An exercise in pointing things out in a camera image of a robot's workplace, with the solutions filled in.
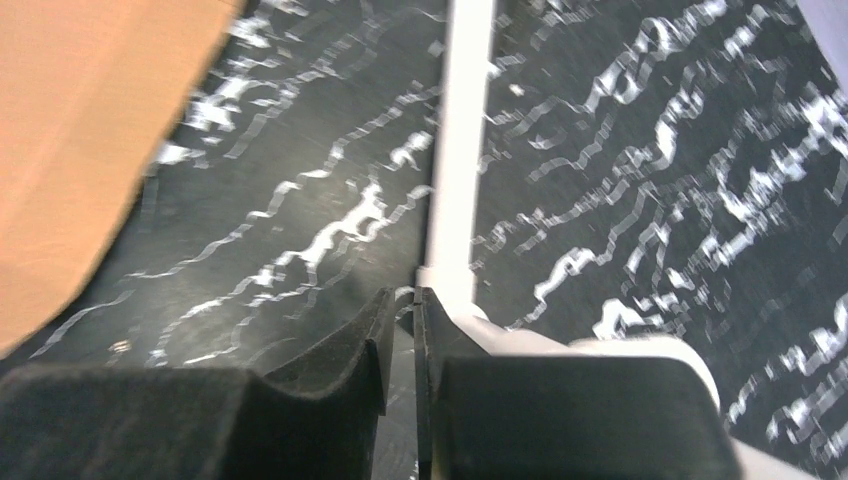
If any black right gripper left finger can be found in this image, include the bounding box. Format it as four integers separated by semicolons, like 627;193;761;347
1;288;395;479

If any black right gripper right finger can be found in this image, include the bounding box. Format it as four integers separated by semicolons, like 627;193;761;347
413;288;742;479

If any brown cardboard box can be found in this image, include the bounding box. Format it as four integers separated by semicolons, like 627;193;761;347
1;1;244;353

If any white PVC pipe frame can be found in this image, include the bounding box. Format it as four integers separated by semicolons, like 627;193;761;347
418;1;805;479

